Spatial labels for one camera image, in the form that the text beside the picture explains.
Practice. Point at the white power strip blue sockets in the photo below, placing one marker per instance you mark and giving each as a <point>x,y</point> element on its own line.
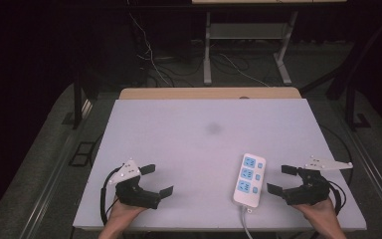
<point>249,181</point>

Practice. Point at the wooden table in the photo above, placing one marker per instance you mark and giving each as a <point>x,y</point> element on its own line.
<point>209,93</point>

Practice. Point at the person's right hand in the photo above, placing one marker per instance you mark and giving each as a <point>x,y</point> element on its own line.
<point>321,214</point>

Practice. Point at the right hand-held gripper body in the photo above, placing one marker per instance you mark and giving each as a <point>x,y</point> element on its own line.
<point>308,192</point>

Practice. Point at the aluminium floor rail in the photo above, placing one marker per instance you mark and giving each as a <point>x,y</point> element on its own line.
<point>376,172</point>
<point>58,166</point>

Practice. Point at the black rectangular floor frame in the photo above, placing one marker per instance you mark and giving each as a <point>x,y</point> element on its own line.
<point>83,154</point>

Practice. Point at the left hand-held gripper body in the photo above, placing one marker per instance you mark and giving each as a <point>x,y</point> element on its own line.
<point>136,194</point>

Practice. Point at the white foam board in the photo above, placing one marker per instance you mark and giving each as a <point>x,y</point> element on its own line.
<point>199,139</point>

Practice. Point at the person's left hand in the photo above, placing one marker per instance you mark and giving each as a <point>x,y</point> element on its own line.
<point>122,214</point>

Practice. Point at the black metal stand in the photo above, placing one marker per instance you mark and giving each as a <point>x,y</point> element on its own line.
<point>353,106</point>
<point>77,96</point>

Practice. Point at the grey metal desk frame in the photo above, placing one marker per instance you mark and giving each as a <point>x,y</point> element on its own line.
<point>245,31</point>

